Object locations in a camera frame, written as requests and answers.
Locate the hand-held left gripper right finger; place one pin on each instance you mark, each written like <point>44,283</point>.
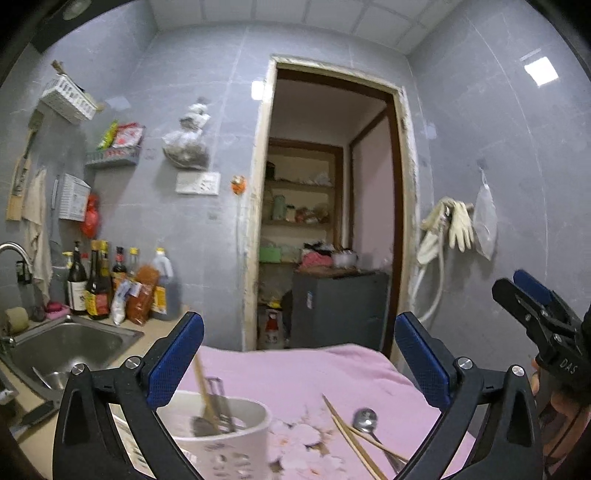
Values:
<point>422,364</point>

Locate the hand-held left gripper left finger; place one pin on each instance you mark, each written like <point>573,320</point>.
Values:
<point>173,364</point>

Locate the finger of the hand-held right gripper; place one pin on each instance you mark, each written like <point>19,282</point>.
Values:
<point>531,307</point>
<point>535,286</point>

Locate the small shiny metal spoon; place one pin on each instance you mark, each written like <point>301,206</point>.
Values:
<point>364,419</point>

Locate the white plastic utensil holder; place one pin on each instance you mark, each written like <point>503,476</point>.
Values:
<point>240,443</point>

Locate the person's right hand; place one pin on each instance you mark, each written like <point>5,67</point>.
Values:
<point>568,420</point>

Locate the orange seasoning packet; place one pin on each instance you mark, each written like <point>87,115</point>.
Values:
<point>142,295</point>

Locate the white seasoning packet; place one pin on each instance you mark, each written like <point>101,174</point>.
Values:
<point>121,304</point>

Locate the hanging clear plastic bag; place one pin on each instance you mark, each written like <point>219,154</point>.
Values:
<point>485,221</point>
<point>187,145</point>

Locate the cream rubber glove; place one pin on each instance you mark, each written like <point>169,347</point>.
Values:
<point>436,214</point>
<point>461,226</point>

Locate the grey cabinet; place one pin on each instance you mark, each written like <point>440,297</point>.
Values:
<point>339,309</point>

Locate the steel sink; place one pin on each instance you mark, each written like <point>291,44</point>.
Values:
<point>74,341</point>

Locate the dark sauce bottle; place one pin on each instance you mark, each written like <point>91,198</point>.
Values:
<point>98,290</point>

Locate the yellow capped bottle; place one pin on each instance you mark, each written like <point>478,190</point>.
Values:
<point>133,261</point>

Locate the small red capped sauce bottle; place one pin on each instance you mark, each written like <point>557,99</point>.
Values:
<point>119,265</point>

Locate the metal bowl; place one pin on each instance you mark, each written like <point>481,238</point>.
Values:
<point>57,381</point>

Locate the dark bottle with white label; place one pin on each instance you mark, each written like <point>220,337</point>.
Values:
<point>77,288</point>

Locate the pink floral blanket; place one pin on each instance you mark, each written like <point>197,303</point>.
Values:
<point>300,374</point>

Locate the pink sponge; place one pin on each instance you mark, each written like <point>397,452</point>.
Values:
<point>56,309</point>

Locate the metal pot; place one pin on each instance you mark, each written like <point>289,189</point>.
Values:
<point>345,259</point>

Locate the green box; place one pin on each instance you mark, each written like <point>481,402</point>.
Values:
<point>270,254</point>

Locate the pink cloth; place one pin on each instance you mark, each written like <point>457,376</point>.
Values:
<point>315,261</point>

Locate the yellowish scouring sponge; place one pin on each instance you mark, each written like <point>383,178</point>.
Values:
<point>16,319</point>

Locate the red plastic bag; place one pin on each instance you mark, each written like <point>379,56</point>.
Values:
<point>91,217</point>

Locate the green canister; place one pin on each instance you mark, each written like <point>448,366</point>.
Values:
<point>280,207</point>

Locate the metal faucet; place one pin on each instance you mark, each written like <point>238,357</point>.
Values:
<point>14,249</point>

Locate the beige hanging towel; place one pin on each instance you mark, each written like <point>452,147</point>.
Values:
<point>37,221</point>

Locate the ceiling light panel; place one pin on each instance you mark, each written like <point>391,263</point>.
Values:
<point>540,71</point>

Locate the wooden shelf unit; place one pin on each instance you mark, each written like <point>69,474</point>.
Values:
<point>300,187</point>

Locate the red snack packet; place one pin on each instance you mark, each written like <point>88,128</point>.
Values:
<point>128,136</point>

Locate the yellow green snack packet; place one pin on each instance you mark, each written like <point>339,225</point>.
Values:
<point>107,136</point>

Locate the wooden cutting board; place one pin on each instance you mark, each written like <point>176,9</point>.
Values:
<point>21,180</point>

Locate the dark range hood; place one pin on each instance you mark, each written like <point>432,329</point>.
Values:
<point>60,21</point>

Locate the black wall holder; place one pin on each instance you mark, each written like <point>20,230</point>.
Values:
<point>24,271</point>

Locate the white wall socket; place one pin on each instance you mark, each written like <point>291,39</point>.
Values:
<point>197,183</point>

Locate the orange wall hook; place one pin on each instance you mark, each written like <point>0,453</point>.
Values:
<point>238,183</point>

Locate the white wall box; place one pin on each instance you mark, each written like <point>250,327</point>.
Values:
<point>74,196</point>

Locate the wooden door frame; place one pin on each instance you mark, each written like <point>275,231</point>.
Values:
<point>259,184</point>

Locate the grey wall rack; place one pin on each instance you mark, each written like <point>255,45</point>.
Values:
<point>113,158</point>

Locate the white wall basket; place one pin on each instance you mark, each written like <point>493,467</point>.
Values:
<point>67,99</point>

